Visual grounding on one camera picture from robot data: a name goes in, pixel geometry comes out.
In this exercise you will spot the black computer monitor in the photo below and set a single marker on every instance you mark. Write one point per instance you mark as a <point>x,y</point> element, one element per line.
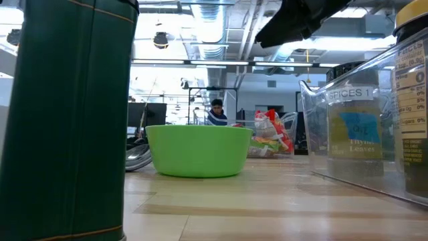
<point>147,114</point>

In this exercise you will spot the black ceiling dome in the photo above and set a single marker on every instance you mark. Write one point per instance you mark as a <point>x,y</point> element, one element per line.
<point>160,40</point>
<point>13,37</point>

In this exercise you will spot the green plastic bowl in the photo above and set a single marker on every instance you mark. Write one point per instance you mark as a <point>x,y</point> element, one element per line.
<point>200,150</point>

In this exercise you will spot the pile of snack packets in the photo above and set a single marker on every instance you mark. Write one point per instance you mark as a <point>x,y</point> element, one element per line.
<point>277,130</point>

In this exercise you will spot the yellow lid seasoning jar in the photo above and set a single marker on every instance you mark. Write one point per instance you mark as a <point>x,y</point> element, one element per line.
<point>413,100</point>

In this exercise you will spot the black metal rack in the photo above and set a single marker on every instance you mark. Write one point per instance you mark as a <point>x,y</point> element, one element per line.
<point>214,88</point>

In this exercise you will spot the ceiling light strip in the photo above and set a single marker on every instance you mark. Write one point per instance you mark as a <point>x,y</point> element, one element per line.
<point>217,62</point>

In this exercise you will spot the pink ramen noodle packet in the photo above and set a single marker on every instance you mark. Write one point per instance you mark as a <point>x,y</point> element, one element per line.
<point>236,125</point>

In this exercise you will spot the dark green tin box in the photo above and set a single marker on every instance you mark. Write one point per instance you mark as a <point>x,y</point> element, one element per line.
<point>67,134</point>

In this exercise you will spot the long clear plastic bin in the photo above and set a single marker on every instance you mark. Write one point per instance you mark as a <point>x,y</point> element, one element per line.
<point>317,134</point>

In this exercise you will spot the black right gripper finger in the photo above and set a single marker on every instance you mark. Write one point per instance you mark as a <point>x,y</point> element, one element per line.
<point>291,23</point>

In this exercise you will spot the dark metal spoon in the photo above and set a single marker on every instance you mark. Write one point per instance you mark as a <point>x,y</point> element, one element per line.
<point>137,157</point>

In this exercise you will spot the black lid spice jar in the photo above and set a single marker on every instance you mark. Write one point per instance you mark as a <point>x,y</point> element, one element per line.
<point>354,134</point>

